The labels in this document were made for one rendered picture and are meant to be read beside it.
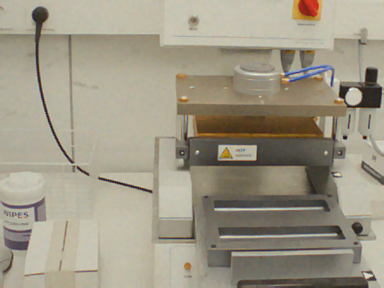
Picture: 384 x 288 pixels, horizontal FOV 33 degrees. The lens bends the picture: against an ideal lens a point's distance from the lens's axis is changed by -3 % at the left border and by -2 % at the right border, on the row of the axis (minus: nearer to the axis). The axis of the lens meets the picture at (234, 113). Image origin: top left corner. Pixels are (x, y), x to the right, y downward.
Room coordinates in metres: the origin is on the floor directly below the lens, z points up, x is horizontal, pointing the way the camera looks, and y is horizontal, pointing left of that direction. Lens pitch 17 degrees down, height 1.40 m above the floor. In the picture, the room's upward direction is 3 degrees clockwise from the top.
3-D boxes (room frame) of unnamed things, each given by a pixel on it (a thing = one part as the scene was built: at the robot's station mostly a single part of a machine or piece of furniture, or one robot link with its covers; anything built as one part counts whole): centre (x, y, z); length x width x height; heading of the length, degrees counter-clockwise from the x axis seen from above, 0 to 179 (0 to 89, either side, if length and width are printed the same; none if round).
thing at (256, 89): (1.10, -0.05, 1.08); 0.31 x 0.24 x 0.13; 97
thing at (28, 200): (1.12, 0.40, 0.83); 0.09 x 0.09 x 0.15
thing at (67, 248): (0.98, 0.29, 0.80); 0.19 x 0.13 x 0.09; 9
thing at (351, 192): (1.01, -0.18, 0.97); 0.26 x 0.05 x 0.07; 7
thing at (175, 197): (0.99, 0.10, 0.97); 0.25 x 0.05 x 0.07; 7
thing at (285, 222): (0.81, -0.06, 0.98); 0.20 x 0.17 x 0.03; 97
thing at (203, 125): (1.07, -0.04, 1.07); 0.22 x 0.17 x 0.10; 97
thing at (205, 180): (1.10, -0.03, 0.93); 0.46 x 0.35 x 0.01; 7
